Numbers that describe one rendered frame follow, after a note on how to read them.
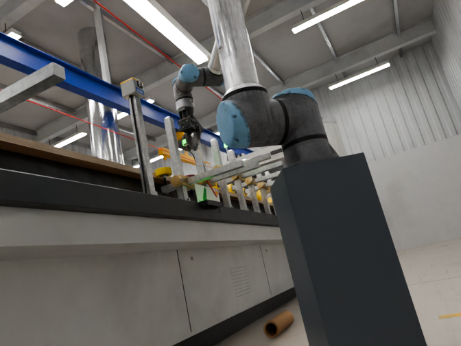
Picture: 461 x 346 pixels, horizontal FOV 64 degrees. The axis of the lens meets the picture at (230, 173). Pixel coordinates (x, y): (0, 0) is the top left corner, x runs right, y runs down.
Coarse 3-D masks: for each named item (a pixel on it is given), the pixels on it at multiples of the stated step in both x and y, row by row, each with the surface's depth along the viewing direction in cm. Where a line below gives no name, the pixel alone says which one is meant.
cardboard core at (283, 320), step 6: (282, 312) 208; (288, 312) 210; (276, 318) 194; (282, 318) 197; (288, 318) 203; (270, 324) 196; (276, 324) 186; (282, 324) 192; (288, 324) 201; (264, 330) 188; (270, 330) 193; (276, 330) 196; (282, 330) 192; (270, 336) 186
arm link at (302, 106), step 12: (276, 96) 121; (288, 96) 119; (300, 96) 118; (312, 96) 121; (288, 108) 115; (300, 108) 116; (312, 108) 118; (288, 120) 114; (300, 120) 116; (312, 120) 116; (288, 132) 115; (300, 132) 115; (312, 132) 115; (324, 132) 118
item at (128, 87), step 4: (128, 80) 158; (132, 80) 157; (136, 80) 158; (124, 84) 158; (128, 84) 157; (132, 84) 156; (136, 84) 157; (124, 88) 158; (128, 88) 157; (132, 88) 156; (140, 88) 160; (124, 92) 158; (128, 92) 157; (132, 92) 156; (136, 92) 156; (124, 96) 157; (128, 96) 158; (140, 96) 160; (144, 96) 161
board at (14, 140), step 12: (0, 132) 112; (0, 144) 114; (12, 144) 116; (24, 144) 119; (36, 144) 123; (36, 156) 128; (48, 156) 130; (60, 156) 133; (72, 156) 137; (84, 156) 142; (96, 168) 153; (108, 168) 156; (120, 168) 160; (132, 168) 168; (156, 180) 188; (168, 180) 193
